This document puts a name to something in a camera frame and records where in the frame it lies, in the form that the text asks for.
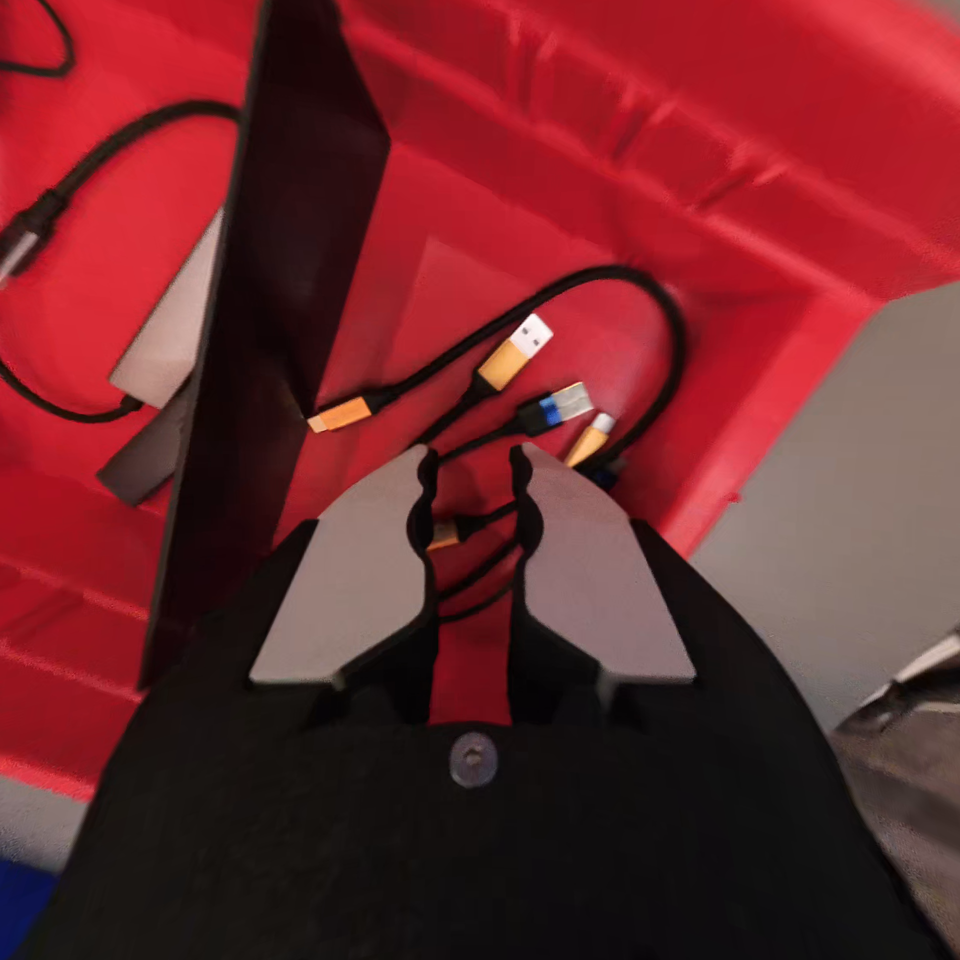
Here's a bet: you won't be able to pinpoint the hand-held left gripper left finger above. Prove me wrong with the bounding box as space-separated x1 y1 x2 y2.
247 444 441 691

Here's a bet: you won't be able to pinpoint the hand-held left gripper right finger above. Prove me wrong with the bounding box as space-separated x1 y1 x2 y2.
510 441 697 687

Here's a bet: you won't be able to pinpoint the black cable orange plugs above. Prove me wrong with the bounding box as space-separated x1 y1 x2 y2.
416 313 556 624
306 264 687 481

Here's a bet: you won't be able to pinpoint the dark grey USB hub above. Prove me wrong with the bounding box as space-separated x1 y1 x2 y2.
0 99 243 509

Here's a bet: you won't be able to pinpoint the silver USB hub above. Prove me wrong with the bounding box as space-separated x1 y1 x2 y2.
0 0 226 426

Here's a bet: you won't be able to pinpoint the red storage bin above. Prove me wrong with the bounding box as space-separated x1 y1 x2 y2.
0 0 960 804

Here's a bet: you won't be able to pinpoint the grey desk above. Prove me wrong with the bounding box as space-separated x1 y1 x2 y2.
0 281 960 875

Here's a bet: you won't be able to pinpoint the black bin divider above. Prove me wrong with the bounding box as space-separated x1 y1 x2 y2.
138 0 393 689

